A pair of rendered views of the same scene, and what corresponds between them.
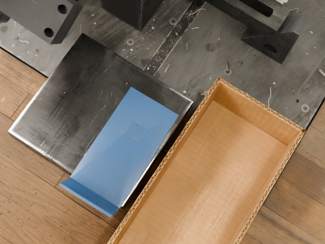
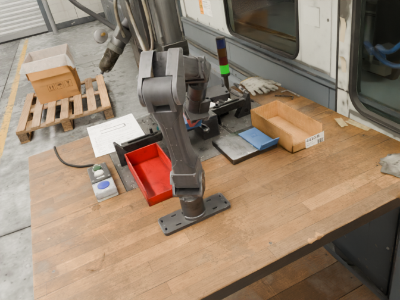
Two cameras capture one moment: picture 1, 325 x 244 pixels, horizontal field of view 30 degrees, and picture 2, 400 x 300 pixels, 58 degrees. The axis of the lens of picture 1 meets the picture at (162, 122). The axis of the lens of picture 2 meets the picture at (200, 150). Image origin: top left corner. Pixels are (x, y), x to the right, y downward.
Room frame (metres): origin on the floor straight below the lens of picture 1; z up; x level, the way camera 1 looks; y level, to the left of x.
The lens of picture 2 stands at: (-0.45, 0.91, 1.56)
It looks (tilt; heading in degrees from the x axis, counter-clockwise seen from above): 31 degrees down; 317
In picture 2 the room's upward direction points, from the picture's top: 12 degrees counter-clockwise
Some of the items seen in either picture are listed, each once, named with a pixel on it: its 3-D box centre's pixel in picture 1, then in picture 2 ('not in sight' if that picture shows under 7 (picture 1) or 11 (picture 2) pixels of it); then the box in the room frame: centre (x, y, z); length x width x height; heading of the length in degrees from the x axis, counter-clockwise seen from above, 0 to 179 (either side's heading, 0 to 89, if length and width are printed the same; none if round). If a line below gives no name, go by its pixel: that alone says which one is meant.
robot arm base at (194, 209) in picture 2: not in sight; (191, 203); (0.14, 0.43, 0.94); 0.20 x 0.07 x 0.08; 66
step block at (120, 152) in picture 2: not in sight; (125, 151); (0.54, 0.34, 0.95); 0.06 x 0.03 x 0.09; 66
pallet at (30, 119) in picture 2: not in sight; (66, 104); (3.55, -0.81, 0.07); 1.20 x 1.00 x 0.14; 149
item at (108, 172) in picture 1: (121, 149); (258, 136); (0.18, 0.04, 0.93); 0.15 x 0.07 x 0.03; 157
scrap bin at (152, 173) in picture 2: not in sight; (153, 171); (0.37, 0.37, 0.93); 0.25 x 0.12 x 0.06; 156
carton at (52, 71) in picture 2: not in sight; (54, 72); (3.83, -0.93, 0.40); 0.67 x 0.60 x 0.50; 148
